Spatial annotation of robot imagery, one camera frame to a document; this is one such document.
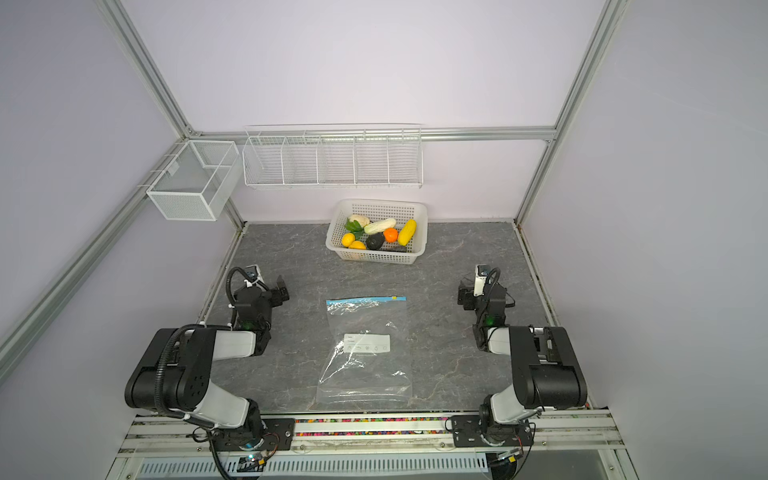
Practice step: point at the white wire wall rack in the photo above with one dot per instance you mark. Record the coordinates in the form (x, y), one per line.
(333, 155)

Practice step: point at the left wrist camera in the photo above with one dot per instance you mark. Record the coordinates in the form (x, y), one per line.
(254, 274)

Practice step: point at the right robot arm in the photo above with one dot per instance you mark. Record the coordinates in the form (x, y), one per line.
(545, 371)

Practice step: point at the white vent grille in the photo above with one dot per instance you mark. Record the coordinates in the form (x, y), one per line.
(330, 466)

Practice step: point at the white mesh wall box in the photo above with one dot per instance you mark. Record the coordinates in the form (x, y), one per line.
(198, 181)

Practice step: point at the clear zip top bag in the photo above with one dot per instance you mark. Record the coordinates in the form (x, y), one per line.
(370, 362)

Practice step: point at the green leafy vegetable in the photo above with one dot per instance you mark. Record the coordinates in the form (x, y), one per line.
(354, 226)

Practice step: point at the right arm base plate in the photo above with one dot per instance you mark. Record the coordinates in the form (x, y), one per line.
(475, 431)

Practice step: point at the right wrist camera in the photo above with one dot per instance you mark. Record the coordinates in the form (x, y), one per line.
(482, 272)

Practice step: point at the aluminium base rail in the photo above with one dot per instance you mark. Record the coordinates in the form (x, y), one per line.
(410, 432)

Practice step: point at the white plastic basket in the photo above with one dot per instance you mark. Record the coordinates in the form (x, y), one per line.
(377, 210)

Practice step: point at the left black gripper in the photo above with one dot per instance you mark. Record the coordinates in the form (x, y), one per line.
(278, 292)

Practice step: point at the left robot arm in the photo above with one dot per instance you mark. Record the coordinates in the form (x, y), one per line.
(173, 376)

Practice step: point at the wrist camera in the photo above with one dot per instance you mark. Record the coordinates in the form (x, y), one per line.
(254, 274)
(482, 272)

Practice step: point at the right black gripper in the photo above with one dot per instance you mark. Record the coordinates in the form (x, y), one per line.
(467, 297)

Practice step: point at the orange fruit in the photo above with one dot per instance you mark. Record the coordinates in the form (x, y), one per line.
(391, 235)

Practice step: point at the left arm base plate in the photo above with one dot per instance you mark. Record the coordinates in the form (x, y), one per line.
(276, 435)

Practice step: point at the white radish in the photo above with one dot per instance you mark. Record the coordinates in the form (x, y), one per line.
(379, 226)

